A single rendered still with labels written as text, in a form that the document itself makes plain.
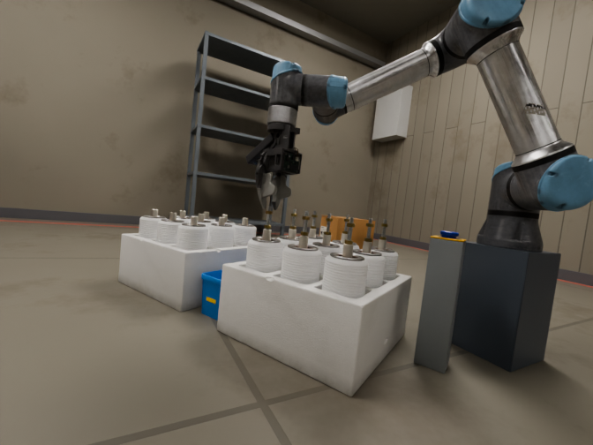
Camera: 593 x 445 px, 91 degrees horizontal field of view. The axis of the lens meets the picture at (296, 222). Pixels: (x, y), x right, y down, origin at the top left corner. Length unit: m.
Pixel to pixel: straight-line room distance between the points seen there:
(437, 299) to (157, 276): 0.82
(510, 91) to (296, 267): 0.62
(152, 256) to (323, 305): 0.64
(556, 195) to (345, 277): 0.48
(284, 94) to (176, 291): 0.64
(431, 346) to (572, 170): 0.48
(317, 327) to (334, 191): 3.36
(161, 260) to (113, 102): 2.40
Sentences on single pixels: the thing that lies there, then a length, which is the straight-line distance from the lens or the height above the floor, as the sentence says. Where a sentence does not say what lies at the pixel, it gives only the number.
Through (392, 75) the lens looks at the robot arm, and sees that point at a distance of 0.93.
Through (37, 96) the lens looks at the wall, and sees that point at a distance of 3.33.
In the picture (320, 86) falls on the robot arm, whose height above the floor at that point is 0.64.
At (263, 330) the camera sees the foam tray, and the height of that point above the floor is 0.05.
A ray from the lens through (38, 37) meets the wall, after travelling 3.45.
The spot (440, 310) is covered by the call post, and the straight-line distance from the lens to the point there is 0.79.
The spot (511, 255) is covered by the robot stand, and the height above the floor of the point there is 0.29.
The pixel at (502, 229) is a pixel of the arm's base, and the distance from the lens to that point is 0.95.
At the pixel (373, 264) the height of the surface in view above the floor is 0.23.
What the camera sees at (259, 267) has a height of 0.19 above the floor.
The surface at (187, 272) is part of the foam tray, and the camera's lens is 0.94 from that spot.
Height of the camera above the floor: 0.36
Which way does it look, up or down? 4 degrees down
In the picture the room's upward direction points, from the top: 6 degrees clockwise
